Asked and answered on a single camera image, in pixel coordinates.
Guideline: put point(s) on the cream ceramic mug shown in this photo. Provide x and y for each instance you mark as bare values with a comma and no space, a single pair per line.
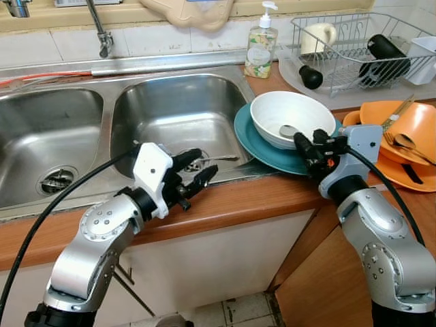
317,37

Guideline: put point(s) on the white kitchen cabinet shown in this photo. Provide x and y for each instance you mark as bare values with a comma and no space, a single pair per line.
204,266

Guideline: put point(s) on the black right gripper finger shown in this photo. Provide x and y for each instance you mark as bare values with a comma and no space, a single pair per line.
305,151
321,141

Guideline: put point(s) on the stainless steel double sink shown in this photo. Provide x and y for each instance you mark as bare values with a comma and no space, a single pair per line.
170,116

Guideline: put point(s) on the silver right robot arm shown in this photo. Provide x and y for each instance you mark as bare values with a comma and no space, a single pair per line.
381,238

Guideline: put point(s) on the teal plate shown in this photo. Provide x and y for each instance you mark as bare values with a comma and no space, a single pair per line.
255,146

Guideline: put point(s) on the grey robot knee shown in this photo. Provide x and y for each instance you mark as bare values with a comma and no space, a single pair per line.
174,320

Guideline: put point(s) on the orange plate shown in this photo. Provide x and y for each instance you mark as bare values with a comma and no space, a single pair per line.
368,160

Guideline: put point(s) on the small round black bottle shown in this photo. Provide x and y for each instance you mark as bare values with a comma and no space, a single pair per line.
311,77

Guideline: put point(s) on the brown wooden cabinet door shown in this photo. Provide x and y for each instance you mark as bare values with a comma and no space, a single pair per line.
320,286

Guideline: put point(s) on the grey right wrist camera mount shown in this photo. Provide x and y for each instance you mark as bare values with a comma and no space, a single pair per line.
364,139

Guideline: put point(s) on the orange bowl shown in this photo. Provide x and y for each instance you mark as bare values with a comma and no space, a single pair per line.
415,119

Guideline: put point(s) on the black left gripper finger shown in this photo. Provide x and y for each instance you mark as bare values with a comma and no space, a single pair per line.
187,159
202,178

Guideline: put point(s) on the floral soap pump bottle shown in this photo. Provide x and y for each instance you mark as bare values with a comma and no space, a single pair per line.
260,51

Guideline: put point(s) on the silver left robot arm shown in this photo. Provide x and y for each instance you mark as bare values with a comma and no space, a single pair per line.
95,231

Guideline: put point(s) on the white ceramic bowl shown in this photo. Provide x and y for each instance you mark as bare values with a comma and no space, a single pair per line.
293,109

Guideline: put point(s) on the white-banded wooden chopstick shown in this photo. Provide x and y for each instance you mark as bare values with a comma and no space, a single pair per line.
399,116
395,114

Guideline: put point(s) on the silver metal spoon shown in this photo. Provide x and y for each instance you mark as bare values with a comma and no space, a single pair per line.
288,131
221,159

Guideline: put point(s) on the gold spoon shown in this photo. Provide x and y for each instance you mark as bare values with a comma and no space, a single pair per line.
403,141

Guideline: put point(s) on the gold fork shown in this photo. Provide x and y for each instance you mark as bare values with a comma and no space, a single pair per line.
390,139

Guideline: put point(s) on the white plastic cutlery holder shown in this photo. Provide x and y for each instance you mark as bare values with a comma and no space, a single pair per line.
424,61

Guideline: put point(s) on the beige plastic basin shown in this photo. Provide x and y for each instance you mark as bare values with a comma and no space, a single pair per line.
191,17

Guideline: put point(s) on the chrome sink faucet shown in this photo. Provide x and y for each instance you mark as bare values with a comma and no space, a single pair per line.
104,42

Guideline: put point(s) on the grey plastic drain tray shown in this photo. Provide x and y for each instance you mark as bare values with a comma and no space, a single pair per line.
289,82

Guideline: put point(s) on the black flask bottle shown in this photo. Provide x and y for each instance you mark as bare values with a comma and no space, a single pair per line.
385,58

